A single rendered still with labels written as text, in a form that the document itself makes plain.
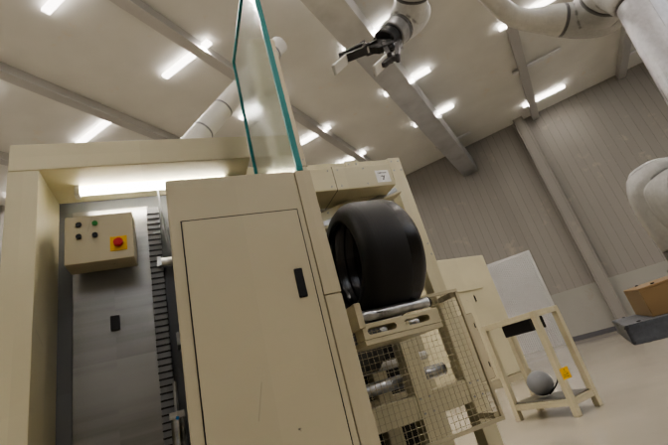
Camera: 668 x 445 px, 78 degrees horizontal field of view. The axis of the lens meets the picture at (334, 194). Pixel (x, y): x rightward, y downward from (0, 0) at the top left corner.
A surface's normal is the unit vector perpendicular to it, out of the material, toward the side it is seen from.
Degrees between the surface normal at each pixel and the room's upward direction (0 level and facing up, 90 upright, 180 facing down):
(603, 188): 90
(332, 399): 90
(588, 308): 90
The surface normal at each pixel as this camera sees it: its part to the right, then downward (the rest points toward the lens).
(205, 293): 0.29, -0.46
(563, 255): -0.51, -0.23
